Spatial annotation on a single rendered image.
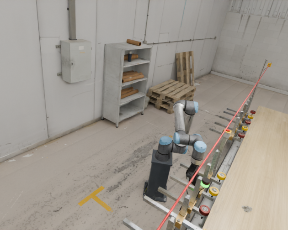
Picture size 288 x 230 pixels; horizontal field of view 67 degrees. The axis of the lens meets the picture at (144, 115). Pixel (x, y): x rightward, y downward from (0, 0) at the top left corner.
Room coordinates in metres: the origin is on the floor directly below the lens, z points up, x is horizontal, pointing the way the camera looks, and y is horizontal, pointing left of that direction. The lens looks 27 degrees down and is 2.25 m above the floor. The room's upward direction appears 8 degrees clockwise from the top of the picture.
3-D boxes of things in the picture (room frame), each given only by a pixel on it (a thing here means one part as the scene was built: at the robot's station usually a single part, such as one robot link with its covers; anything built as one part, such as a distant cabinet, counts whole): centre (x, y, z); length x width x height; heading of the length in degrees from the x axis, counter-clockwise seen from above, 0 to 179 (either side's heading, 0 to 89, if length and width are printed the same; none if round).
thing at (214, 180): (1.74, -0.65, 0.80); 0.44 x 0.03 x 0.04; 60
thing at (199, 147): (1.39, -0.46, 1.32); 0.10 x 0.09 x 0.12; 179
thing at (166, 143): (2.19, -0.31, 0.79); 0.17 x 0.15 x 0.18; 89
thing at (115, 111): (4.22, 0.44, 0.78); 0.90 x 0.45 x 1.55; 147
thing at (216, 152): (1.73, -0.74, 0.88); 0.04 x 0.04 x 0.48; 60
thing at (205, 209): (1.21, -0.58, 0.85); 0.08 x 0.08 x 0.11
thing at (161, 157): (2.19, -0.30, 0.65); 0.19 x 0.19 x 0.10
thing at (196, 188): (1.30, -0.50, 0.90); 0.04 x 0.04 x 0.48; 60
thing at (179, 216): (1.06, -0.36, 0.95); 0.14 x 0.06 x 0.05; 150
